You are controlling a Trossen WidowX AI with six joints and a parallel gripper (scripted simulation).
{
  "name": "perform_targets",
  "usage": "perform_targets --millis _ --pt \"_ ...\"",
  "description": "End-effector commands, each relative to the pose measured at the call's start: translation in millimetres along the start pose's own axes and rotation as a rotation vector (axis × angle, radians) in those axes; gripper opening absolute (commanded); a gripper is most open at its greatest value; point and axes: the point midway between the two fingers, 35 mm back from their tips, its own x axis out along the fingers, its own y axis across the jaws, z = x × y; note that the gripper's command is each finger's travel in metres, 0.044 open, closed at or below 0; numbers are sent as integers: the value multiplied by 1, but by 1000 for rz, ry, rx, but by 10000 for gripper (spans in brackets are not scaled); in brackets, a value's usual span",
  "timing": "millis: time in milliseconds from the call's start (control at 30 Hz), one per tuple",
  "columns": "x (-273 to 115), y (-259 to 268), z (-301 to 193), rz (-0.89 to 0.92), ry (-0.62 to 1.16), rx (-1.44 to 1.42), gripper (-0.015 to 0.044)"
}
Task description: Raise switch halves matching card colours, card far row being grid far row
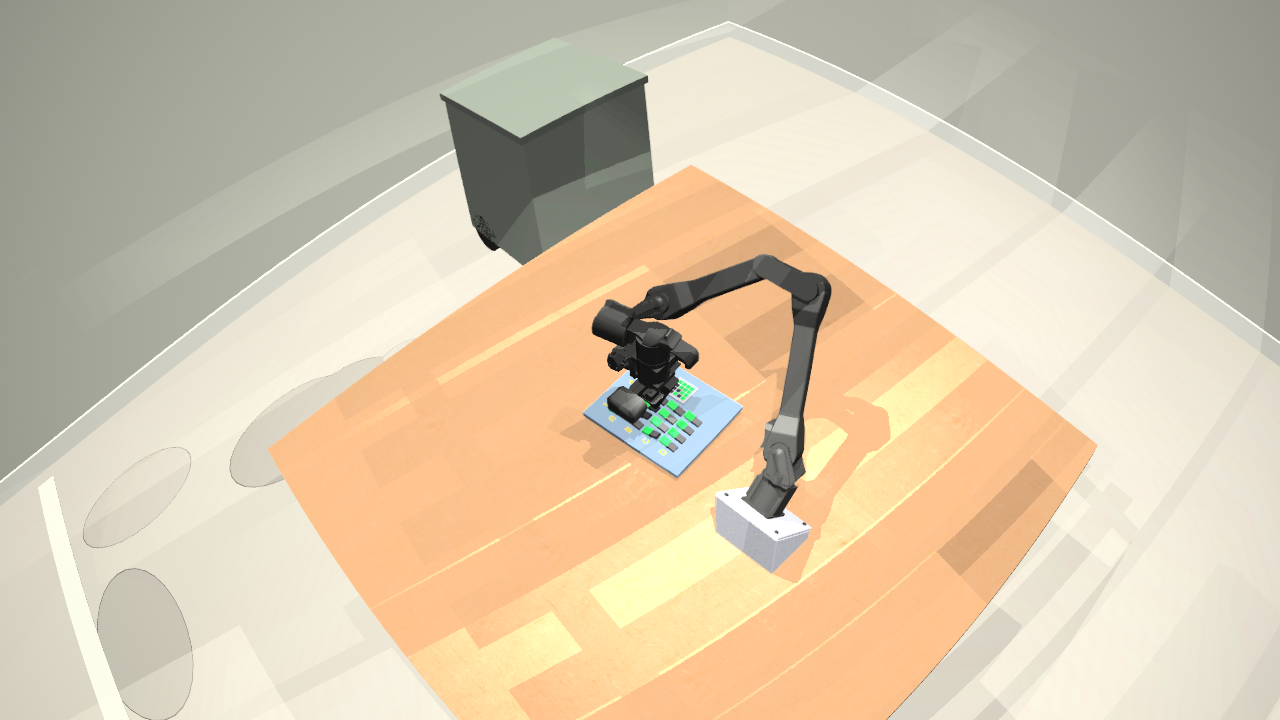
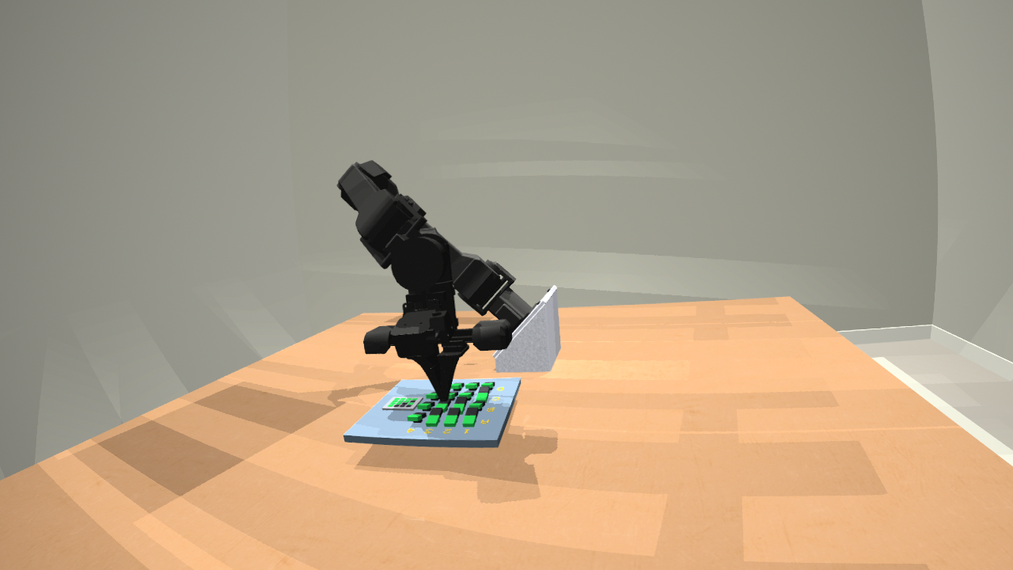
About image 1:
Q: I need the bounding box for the light blue switch panel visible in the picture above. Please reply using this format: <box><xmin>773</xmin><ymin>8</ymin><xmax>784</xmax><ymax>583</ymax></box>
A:
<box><xmin>582</xmin><ymin>366</ymin><xmax>742</xmax><ymax>478</ymax></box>

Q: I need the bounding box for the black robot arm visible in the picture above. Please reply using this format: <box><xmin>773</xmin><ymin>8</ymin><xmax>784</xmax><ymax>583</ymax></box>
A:
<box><xmin>591</xmin><ymin>254</ymin><xmax>832</xmax><ymax>519</ymax></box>

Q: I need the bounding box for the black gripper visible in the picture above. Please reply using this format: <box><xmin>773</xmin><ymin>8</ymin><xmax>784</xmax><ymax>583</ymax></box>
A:
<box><xmin>607</xmin><ymin>340</ymin><xmax>700</xmax><ymax>424</ymax></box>

